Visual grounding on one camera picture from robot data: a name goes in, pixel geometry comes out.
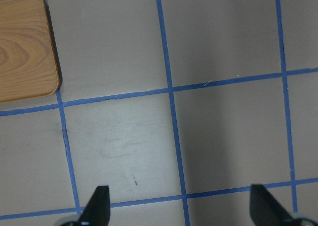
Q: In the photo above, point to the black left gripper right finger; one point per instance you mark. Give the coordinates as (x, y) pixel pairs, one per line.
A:
(265, 210)

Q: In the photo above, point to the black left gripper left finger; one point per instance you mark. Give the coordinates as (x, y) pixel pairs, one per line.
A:
(97, 211)

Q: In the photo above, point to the wooden tray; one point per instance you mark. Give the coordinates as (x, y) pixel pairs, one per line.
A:
(29, 66)

